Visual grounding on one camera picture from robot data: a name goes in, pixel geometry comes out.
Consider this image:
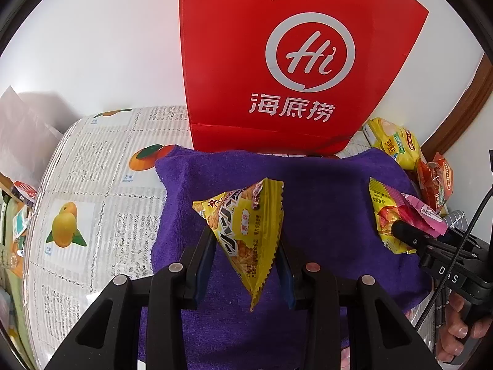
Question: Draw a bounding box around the red paper shopping bag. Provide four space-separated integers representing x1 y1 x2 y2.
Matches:
180 0 428 155

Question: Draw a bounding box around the yellow chips bag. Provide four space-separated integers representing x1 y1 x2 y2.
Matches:
362 118 421 171

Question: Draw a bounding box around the white plastic shopping bag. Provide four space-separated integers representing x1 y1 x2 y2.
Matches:
0 88 62 189

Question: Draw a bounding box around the fruit print tablecloth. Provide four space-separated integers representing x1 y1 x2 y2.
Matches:
22 104 373 370

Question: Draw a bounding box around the person right hand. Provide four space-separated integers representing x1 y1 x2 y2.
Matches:
436 292 492 363

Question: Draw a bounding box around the pink yellow candy bag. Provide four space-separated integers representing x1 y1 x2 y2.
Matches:
369 178 448 254

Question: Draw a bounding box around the purple towel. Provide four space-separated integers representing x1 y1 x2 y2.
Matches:
151 147 431 369

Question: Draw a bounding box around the orange chips bag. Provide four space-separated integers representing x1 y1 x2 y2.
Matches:
416 153 454 214

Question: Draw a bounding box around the yellow triangular snack pack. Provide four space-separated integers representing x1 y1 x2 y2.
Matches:
192 178 284 310

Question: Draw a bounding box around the black cable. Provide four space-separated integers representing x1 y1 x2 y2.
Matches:
414 188 493 332

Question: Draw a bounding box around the brown wooden door frame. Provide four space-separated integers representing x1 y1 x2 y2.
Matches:
421 54 493 160

